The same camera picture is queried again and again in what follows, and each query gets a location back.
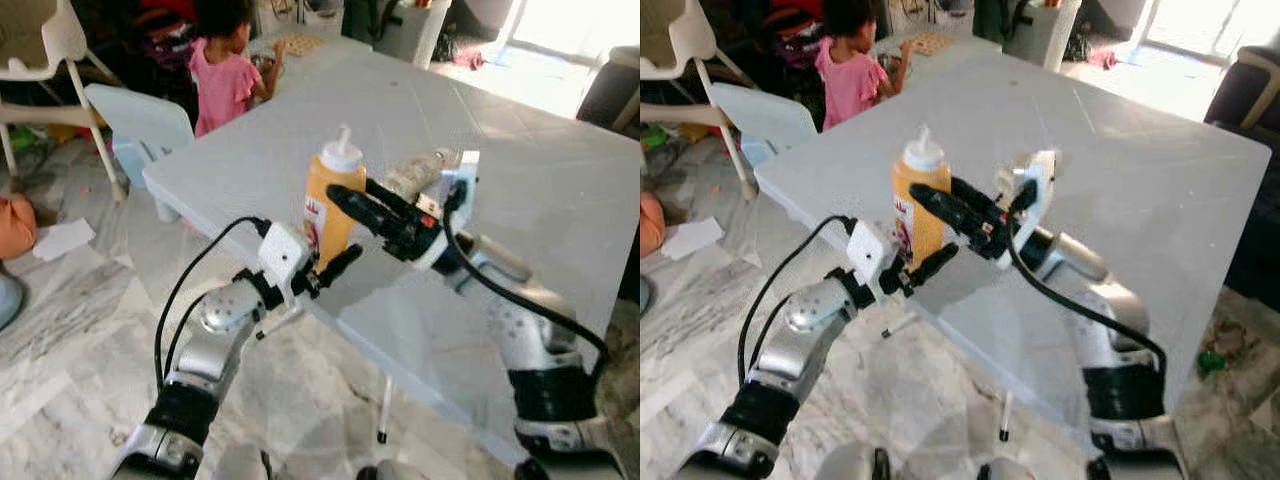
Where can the blue plastic tub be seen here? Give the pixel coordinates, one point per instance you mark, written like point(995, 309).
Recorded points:
point(8, 300)
point(645, 295)

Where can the child in pink dress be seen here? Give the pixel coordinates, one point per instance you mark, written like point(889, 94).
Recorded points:
point(225, 85)
point(850, 85)

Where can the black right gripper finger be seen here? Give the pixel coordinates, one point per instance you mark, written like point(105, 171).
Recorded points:
point(945, 205)
point(385, 190)
point(362, 205)
point(972, 191)

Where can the white plastic chair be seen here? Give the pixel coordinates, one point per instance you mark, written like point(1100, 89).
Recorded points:
point(45, 40)
point(690, 40)

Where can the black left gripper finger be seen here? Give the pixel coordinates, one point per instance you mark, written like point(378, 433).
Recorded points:
point(932, 265)
point(342, 265)

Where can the silver left robot leg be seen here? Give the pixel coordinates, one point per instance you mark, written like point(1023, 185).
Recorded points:
point(240, 465)
point(845, 465)

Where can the small green object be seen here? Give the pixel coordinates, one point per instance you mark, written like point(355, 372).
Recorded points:
point(1211, 361)

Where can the silver right robot leg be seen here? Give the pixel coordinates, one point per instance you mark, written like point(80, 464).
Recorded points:
point(1005, 470)
point(395, 472)

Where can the grey bin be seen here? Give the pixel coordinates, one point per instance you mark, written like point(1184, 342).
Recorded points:
point(1040, 40)
point(412, 35)

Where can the large white plastic table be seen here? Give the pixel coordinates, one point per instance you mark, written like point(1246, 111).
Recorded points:
point(520, 180)
point(1130, 180)

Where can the silver robot leg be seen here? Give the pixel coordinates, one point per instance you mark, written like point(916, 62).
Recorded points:
point(395, 472)
point(845, 465)
point(1005, 470)
point(240, 465)

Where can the pink cloth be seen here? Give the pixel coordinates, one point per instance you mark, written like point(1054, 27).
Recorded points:
point(1103, 58)
point(470, 58)

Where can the peach round bag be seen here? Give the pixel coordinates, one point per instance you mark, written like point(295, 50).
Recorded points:
point(15, 228)
point(650, 225)

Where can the tan patterned board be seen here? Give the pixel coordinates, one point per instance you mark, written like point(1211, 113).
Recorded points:
point(930, 44)
point(300, 45)

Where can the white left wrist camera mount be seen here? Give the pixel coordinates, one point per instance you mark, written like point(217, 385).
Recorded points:
point(283, 255)
point(868, 255)

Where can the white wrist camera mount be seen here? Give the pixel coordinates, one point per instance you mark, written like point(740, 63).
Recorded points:
point(283, 255)
point(868, 255)
point(1040, 185)
point(462, 180)

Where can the light blue plastic chair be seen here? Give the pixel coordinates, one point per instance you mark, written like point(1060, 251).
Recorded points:
point(140, 115)
point(765, 112)

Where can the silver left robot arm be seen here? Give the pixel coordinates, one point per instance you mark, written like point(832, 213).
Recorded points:
point(215, 325)
point(805, 325)

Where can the orange squeeze bottle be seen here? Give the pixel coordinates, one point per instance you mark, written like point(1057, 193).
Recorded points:
point(920, 200)
point(335, 200)

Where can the white-capped pale bottle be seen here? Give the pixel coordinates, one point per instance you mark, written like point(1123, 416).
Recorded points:
point(420, 172)
point(1008, 178)

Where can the white paper sheet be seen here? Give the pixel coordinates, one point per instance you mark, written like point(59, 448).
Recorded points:
point(692, 238)
point(63, 240)

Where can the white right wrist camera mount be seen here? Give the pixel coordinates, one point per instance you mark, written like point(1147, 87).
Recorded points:
point(1040, 185)
point(462, 180)

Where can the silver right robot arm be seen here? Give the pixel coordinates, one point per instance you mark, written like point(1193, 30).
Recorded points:
point(1110, 330)
point(530, 330)

